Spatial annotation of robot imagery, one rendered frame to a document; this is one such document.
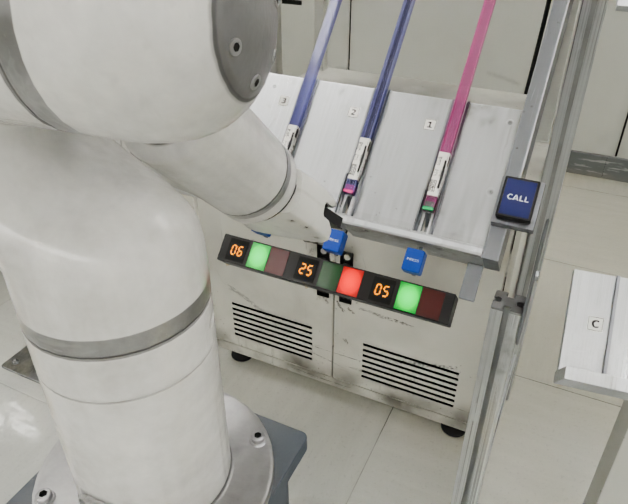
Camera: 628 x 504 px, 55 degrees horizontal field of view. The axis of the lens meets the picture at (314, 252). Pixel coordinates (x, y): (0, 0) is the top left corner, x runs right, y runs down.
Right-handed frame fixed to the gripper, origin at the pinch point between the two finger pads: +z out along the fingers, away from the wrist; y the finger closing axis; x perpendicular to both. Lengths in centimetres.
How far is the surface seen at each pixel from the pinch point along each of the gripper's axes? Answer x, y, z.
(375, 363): -13, -5, 71
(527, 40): 126, 5, 164
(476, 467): -25, 22, 38
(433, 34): 127, -34, 165
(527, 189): 9.9, 22.9, 5.8
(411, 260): -0.1, 10.8, 9.1
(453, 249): 2.0, 15.7, 8.3
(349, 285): -4.5, 3.0, 11.3
